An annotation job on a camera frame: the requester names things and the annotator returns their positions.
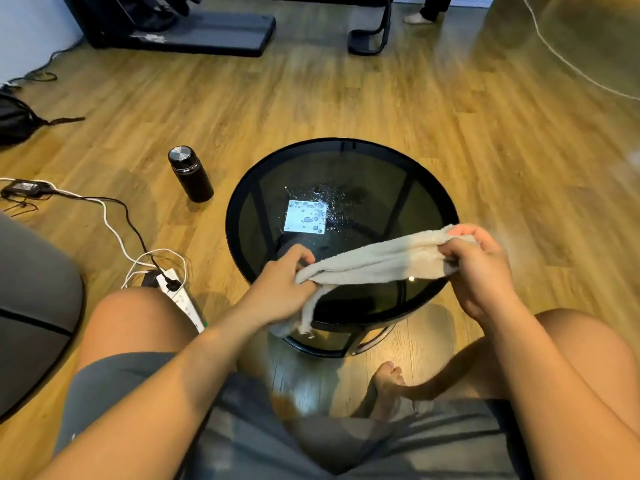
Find water spill droplets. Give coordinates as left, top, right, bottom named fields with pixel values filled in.
left=287, top=184, right=353, bottom=235

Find grey beanbag cushion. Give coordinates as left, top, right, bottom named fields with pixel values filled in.
left=0, top=214, right=86, bottom=423

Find black power adapter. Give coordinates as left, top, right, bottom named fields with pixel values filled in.
left=1, top=180, right=54, bottom=199

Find black treadmill base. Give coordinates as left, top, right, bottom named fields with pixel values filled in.
left=60, top=0, right=277, bottom=58

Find white power strip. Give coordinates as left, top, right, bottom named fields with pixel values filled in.
left=156, top=268, right=207, bottom=334

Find long white cord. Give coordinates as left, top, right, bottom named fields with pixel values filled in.
left=520, top=0, right=640, bottom=102

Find black insulated bottle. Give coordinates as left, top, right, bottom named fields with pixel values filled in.
left=168, top=146, right=215, bottom=203

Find person's right forearm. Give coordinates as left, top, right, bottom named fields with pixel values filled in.
left=475, top=301, right=640, bottom=480

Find black wall cable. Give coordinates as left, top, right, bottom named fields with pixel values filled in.
left=0, top=37, right=84, bottom=91

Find round black glass side table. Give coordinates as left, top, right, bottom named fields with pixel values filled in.
left=225, top=138, right=460, bottom=359

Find thin white cable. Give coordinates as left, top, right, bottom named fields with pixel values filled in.
left=0, top=178, right=189, bottom=290

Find black bag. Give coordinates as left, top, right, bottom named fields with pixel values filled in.
left=0, top=92, right=86, bottom=146

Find person's right leg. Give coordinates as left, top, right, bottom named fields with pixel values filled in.
left=349, top=308, right=640, bottom=435

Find person's left hand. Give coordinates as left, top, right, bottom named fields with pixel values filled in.
left=242, top=244, right=319, bottom=329

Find person's left forearm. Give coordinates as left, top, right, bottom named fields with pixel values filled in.
left=32, top=301, right=273, bottom=480

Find person's grey shorts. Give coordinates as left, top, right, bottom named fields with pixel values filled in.
left=52, top=352, right=532, bottom=480

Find person's leg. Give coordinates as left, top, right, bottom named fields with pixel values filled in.
left=349, top=308, right=640, bottom=435
left=74, top=287, right=202, bottom=371

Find person's left leg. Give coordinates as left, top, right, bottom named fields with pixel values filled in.
left=74, top=287, right=202, bottom=371

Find black metal frame leg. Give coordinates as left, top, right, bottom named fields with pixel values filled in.
left=347, top=0, right=396, bottom=57

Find person's right hand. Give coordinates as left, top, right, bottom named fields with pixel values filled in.
left=438, top=224, right=514, bottom=323

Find beige towel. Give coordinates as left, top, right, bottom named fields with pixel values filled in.
left=270, top=226, right=479, bottom=339

